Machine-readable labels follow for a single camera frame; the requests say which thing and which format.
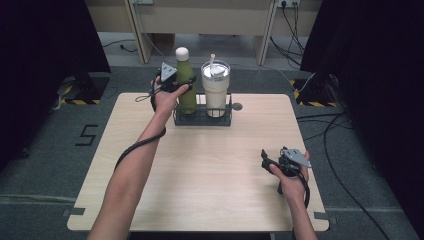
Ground black cables from wall outlet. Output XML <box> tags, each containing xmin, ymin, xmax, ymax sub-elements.
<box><xmin>269</xmin><ymin>1</ymin><xmax>307</xmax><ymax>69</ymax></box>

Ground person's left hand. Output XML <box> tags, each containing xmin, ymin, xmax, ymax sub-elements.
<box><xmin>151</xmin><ymin>75</ymin><xmax>190</xmax><ymax>116</ymax></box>

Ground beige wooden desk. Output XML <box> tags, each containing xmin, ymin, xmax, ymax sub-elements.
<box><xmin>83</xmin><ymin>0</ymin><xmax>323</xmax><ymax>66</ymax></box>

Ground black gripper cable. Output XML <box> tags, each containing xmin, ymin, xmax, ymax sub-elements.
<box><xmin>297</xmin><ymin>169</ymin><xmax>312</xmax><ymax>209</ymax></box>
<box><xmin>114</xmin><ymin>68</ymin><xmax>167</xmax><ymax>172</ymax></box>

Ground black stand base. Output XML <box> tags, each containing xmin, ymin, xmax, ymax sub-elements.
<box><xmin>59</xmin><ymin>72</ymin><xmax>111</xmax><ymax>106</ymax></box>
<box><xmin>289</xmin><ymin>73</ymin><xmax>339</xmax><ymax>108</ymax></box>

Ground person's right hand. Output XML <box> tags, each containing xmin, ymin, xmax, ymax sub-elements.
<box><xmin>268</xmin><ymin>150</ymin><xmax>312</xmax><ymax>205</ymax></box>

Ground short black floor cable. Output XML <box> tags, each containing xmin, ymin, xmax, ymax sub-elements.
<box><xmin>101</xmin><ymin>39</ymin><xmax>138</xmax><ymax>54</ymax></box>

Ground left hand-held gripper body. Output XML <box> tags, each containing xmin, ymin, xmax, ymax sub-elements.
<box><xmin>153</xmin><ymin>62</ymin><xmax>184</xmax><ymax>94</ymax></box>

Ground long black floor cable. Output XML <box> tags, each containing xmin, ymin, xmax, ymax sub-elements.
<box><xmin>323</xmin><ymin>112</ymin><xmax>392</xmax><ymax>240</ymax></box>

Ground white tumbler with clear lid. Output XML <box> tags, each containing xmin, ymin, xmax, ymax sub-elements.
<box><xmin>200</xmin><ymin>53</ymin><xmax>232</xmax><ymax>118</ymax></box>

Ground green bottle with white cap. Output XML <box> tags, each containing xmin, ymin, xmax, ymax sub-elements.
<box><xmin>174</xmin><ymin>46</ymin><xmax>198</xmax><ymax>115</ymax></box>

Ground black wire basket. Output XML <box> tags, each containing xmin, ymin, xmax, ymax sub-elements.
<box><xmin>172</xmin><ymin>93</ymin><xmax>233</xmax><ymax>127</ymax></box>

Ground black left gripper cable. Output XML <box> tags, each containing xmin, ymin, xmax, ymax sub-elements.
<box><xmin>114</xmin><ymin>68</ymin><xmax>167</xmax><ymax>172</ymax></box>

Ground black curtain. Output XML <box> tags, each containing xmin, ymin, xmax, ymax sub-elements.
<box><xmin>0</xmin><ymin>0</ymin><xmax>112</xmax><ymax>174</ymax></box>
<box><xmin>299</xmin><ymin>0</ymin><xmax>424</xmax><ymax>231</ymax></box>

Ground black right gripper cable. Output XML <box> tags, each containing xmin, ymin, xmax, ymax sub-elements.
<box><xmin>297</xmin><ymin>169</ymin><xmax>312</xmax><ymax>209</ymax></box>

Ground grey tape piece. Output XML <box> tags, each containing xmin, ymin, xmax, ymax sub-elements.
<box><xmin>62</xmin><ymin>207</ymin><xmax>86</xmax><ymax>217</ymax></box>
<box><xmin>313</xmin><ymin>211</ymin><xmax>338</xmax><ymax>225</ymax></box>

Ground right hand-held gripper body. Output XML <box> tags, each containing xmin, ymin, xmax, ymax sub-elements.
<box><xmin>278</xmin><ymin>145</ymin><xmax>313</xmax><ymax>178</ymax></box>

